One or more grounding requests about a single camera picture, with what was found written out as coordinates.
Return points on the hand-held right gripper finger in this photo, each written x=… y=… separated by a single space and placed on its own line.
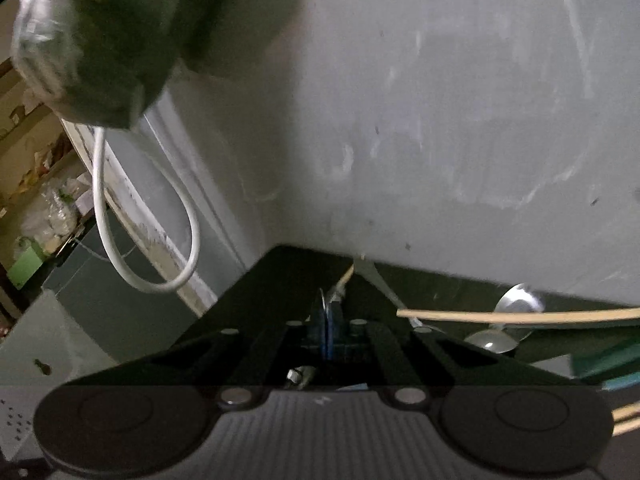
x=334 y=332
x=324 y=332

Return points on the thin metal utensil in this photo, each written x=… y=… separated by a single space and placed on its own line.
x=324 y=301

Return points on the wooden chopstick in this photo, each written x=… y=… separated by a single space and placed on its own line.
x=627 y=410
x=627 y=426
x=344 y=276
x=500 y=316

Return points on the metal fork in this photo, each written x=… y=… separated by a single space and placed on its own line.
x=380 y=282

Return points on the white perforated utensil basket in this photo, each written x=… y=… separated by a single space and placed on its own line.
x=60 y=340

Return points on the dark green table mat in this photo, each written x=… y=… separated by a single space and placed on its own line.
x=440 y=295

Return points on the metal spoon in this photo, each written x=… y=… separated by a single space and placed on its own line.
x=492 y=342
x=517 y=299

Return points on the green box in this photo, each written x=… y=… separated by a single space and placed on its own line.
x=25 y=267

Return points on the cluttered wooden shelf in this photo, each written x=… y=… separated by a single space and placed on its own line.
x=35 y=170

